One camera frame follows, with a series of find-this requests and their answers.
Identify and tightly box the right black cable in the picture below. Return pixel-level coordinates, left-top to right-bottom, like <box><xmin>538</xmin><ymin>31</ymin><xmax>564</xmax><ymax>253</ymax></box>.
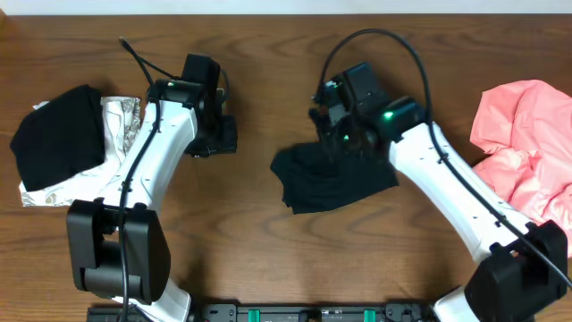
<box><xmin>315</xmin><ymin>28</ymin><xmax>572</xmax><ymax>292</ymax></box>

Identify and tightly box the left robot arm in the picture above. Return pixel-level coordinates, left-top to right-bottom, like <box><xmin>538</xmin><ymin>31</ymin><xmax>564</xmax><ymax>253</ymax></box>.
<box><xmin>66</xmin><ymin>54</ymin><xmax>237</xmax><ymax>321</ymax></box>

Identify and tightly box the white patterned folded garment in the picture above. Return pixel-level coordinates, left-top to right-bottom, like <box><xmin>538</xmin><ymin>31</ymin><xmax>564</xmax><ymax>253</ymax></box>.
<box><xmin>19</xmin><ymin>97</ymin><xmax>140</xmax><ymax>207</ymax></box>

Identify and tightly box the left black cable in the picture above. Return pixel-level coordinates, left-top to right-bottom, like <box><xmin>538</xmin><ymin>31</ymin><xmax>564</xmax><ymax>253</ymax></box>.
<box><xmin>116</xmin><ymin>36</ymin><xmax>180</xmax><ymax>322</ymax></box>

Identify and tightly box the pink t-shirt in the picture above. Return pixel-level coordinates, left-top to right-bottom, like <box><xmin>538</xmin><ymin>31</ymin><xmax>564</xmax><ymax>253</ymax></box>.
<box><xmin>470</xmin><ymin>80</ymin><xmax>571</xmax><ymax>238</ymax></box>

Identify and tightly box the black cable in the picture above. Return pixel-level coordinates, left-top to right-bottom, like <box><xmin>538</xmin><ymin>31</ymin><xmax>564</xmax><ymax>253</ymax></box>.
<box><xmin>315</xmin><ymin>28</ymin><xmax>572</xmax><ymax>292</ymax></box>
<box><xmin>116</xmin><ymin>36</ymin><xmax>180</xmax><ymax>322</ymax></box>

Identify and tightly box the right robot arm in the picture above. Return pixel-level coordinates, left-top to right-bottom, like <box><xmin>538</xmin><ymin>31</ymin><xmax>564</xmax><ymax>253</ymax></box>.
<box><xmin>313</xmin><ymin>63</ymin><xmax>568</xmax><ymax>322</ymax></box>

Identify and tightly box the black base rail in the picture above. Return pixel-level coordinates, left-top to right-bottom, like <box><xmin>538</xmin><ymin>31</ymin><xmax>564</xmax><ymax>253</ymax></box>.
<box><xmin>87</xmin><ymin>302</ymin><xmax>437</xmax><ymax>322</ymax></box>

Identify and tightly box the black t-shirt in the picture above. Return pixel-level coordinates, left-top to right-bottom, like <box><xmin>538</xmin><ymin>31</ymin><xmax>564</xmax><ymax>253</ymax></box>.
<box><xmin>270</xmin><ymin>143</ymin><xmax>399</xmax><ymax>215</ymax></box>

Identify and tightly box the folded black garment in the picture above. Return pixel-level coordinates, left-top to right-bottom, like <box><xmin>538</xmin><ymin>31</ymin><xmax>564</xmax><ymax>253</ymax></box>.
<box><xmin>10</xmin><ymin>85</ymin><xmax>105</xmax><ymax>191</ymax></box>

